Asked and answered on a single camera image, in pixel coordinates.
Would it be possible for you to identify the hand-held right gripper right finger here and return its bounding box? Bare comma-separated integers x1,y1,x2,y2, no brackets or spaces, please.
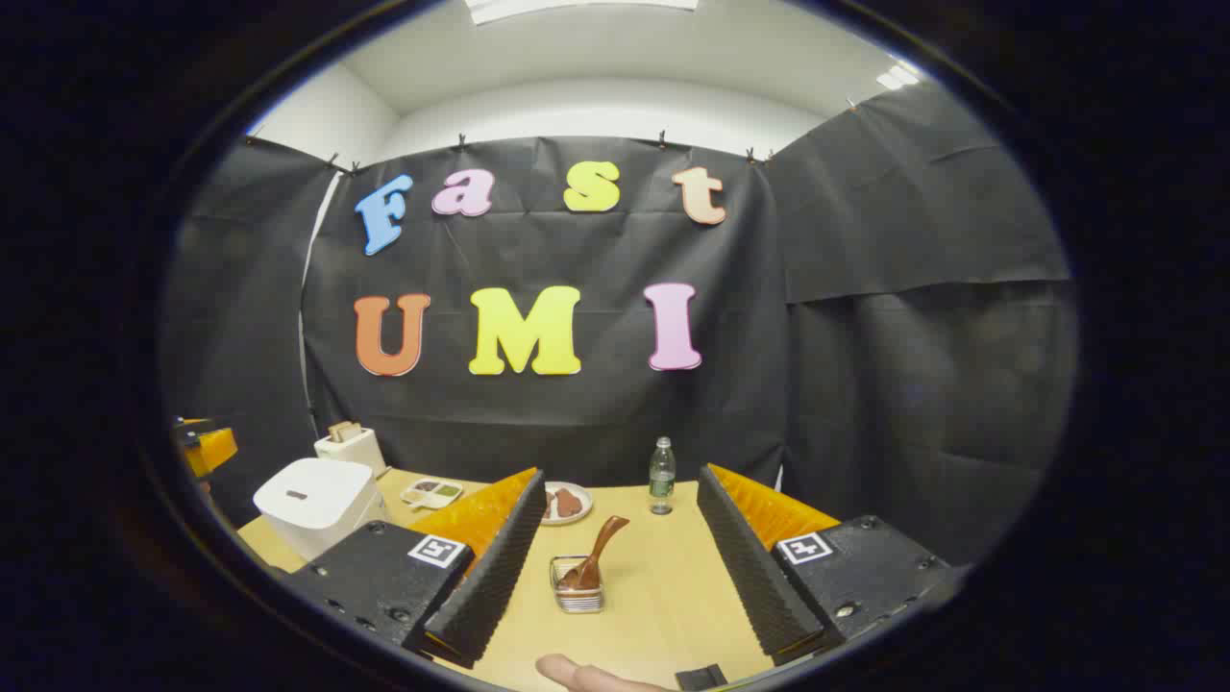
697,463,967,666

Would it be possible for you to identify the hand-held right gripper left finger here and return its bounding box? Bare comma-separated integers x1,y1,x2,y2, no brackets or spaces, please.
284,467,548,671

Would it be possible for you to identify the white rice cooker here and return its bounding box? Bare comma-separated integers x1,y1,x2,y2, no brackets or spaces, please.
253,457,390,563

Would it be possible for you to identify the wire chopstick holder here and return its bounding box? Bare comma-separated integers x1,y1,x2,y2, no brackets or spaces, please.
550,555,606,614

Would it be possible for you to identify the white toaster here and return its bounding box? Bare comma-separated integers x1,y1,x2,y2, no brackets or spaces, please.
314,421,387,479

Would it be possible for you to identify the green glass bottle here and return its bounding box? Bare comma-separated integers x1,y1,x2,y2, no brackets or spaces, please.
649,436,677,516

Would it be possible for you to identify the white divided snack tray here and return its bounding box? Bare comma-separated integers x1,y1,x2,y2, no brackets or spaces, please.
400,478,464,510

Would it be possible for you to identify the white round plate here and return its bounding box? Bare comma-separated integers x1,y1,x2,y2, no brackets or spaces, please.
540,481,594,527

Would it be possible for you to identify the brown wooden spoon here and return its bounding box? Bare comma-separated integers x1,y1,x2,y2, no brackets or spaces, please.
559,515,631,591

